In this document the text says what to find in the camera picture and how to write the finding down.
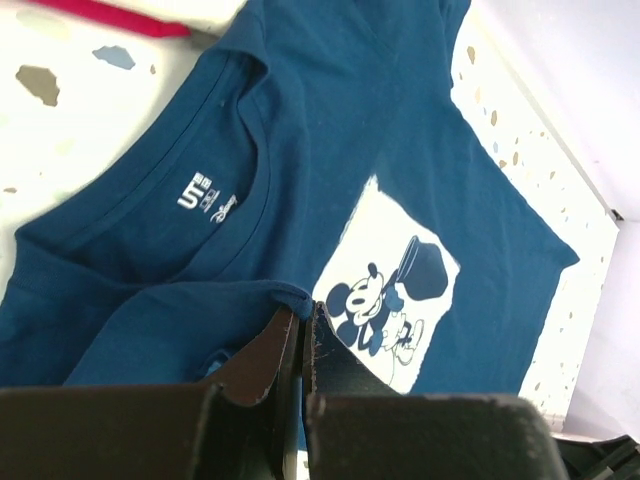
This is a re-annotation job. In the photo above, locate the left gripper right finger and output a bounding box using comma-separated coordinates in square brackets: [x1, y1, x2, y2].
[303, 302, 568, 479]

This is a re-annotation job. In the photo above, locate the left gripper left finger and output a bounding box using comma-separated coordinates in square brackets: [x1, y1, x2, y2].
[1, 309, 300, 479]

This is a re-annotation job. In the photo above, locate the blue mickey t-shirt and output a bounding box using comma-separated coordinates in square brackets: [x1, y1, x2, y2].
[1, 1, 578, 394]

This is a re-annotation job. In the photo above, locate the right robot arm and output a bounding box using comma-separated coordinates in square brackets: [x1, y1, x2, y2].
[556, 435, 640, 480]

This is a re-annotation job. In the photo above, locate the white folded t-shirt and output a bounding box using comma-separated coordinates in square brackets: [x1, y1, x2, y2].
[112, 0, 246, 35]

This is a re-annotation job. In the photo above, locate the red folded t-shirt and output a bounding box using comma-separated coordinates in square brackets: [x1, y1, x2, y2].
[30, 0, 191, 39]

